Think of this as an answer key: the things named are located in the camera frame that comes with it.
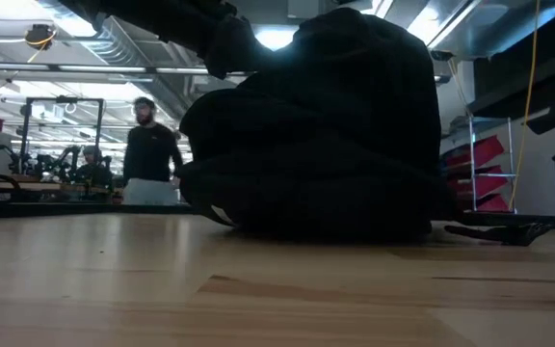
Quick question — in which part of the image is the yellow hanging cable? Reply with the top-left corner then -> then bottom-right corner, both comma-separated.
507,0 -> 542,212

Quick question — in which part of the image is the metal shelf rack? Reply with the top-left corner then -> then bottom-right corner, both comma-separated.
467,115 -> 519,214

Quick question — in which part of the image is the workbench with robot arms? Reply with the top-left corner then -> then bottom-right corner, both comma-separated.
0,144 -> 124,203

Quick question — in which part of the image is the red storage bin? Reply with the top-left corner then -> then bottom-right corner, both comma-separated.
474,193 -> 510,213
443,134 -> 505,170
445,165 -> 509,199

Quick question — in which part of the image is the ceiling cable reel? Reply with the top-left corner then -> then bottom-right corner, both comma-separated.
24,22 -> 58,50

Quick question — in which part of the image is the person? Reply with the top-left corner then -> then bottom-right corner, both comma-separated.
121,95 -> 186,207
75,144 -> 114,189

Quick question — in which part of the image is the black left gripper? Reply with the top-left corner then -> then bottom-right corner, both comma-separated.
203,2 -> 259,81

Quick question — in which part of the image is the black frame rig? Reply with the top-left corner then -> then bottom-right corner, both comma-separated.
19,94 -> 105,170

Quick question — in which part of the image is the silver ventilation duct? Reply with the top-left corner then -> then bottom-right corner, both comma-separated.
40,0 -> 197,120

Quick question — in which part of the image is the long fluorescent light fixture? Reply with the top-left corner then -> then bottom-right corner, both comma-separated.
0,61 -> 211,76

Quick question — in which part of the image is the black backpack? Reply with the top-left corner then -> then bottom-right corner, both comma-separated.
178,7 -> 553,248

